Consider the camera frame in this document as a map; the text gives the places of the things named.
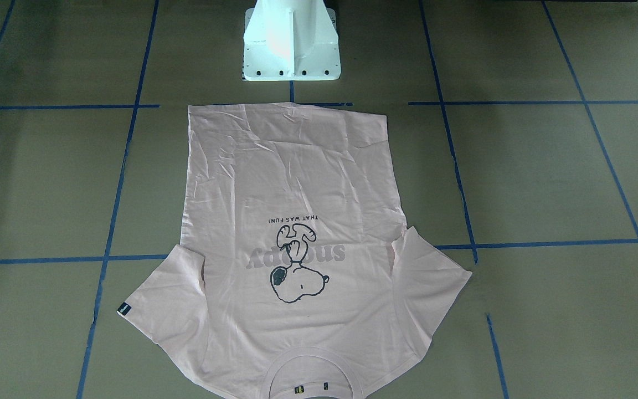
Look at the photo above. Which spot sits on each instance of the pink Snoopy t-shirt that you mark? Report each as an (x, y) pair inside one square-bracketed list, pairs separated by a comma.
[(296, 274)]

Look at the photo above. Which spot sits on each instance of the white metal mount base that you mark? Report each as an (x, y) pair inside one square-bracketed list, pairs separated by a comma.
[(291, 40)]

